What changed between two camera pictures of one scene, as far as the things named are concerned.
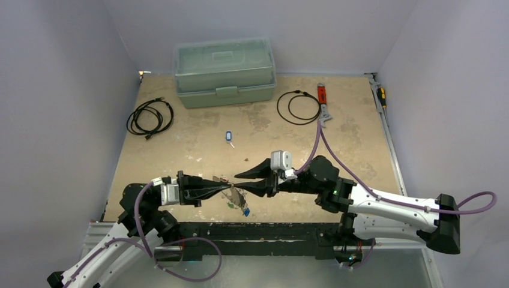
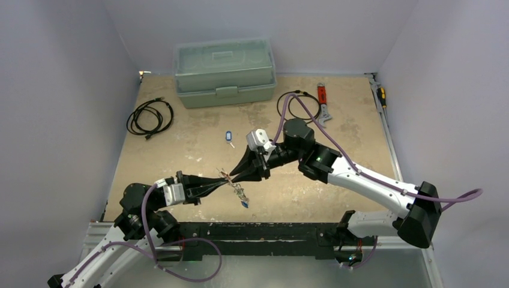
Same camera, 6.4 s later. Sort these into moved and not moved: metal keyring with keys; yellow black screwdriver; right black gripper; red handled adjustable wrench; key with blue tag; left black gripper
Moved: metal keyring with keys; right black gripper
Not moved: red handled adjustable wrench; yellow black screwdriver; key with blue tag; left black gripper
